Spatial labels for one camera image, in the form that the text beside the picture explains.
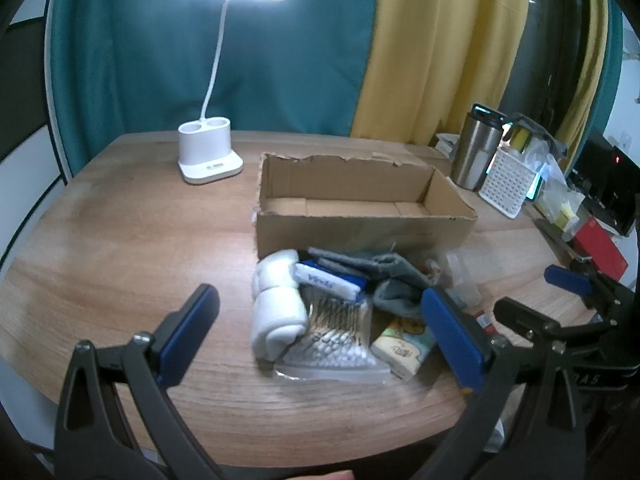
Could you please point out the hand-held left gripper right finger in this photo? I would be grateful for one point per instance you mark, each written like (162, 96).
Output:
(452, 335)

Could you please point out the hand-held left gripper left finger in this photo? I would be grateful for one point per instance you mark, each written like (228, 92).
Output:
(192, 330)

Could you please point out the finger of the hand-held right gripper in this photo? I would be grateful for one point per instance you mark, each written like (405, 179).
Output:
(525, 317)
(567, 280)

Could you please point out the red tin can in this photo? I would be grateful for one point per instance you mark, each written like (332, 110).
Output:
(483, 321)

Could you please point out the clear plastic snack bag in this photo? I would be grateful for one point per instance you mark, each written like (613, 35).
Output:
(460, 280)

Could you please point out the white towel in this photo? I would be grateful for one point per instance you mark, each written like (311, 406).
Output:
(277, 310)

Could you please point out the grey knitted sock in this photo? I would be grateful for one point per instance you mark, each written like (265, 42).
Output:
(395, 297)
(360, 262)

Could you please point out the cotton swab pack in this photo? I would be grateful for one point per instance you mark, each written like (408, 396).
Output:
(330, 350)

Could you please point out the blue and white packet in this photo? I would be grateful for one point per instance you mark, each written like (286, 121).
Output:
(325, 280)

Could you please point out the cardboard box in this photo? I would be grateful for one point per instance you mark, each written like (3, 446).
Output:
(350, 230)

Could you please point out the person's left hand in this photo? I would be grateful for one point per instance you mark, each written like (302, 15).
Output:
(339, 475)

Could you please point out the red box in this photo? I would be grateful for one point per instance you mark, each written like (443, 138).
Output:
(600, 247)

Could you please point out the cartoon print tissue packet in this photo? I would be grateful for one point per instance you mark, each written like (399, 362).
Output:
(400, 345)

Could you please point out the yellow sticky notes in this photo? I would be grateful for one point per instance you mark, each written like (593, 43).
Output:
(570, 215)

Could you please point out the crumpled clear plastic bags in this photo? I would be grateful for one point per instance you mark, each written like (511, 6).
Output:
(555, 180)

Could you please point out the black electronic device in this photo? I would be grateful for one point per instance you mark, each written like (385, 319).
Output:
(607, 180)

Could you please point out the white perforated plastic basket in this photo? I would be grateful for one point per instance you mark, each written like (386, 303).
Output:
(505, 185)

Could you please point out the yellow sponge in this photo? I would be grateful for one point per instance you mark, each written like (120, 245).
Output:
(520, 140)

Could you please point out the stainless steel tumbler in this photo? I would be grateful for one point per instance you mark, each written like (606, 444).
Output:
(475, 155)

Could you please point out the white desk lamp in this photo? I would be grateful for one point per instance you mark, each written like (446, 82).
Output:
(210, 160)

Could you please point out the white booklets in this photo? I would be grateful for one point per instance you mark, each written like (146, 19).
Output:
(446, 145)

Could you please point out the yellow curtain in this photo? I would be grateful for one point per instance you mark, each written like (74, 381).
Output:
(585, 60)
(440, 50)

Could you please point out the teal curtain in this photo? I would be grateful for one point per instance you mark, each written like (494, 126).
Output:
(612, 60)
(125, 60)

